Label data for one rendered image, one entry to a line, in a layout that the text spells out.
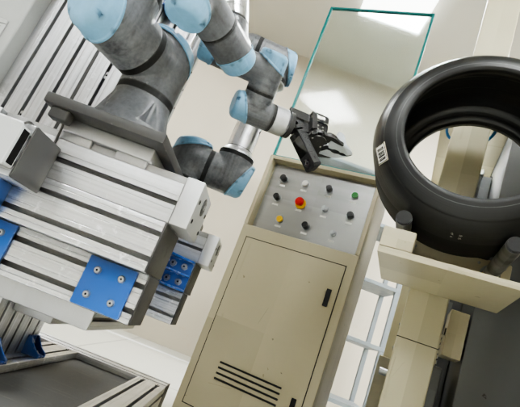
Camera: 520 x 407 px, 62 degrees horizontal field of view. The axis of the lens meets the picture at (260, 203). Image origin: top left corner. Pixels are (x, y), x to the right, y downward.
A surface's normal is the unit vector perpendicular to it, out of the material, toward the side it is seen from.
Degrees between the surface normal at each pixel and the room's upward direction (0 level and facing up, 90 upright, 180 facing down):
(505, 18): 90
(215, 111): 90
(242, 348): 90
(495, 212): 100
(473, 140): 90
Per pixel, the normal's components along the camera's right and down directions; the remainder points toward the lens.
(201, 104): 0.04, -0.27
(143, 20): 0.89, 0.17
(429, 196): -0.40, -0.22
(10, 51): 0.94, 0.35
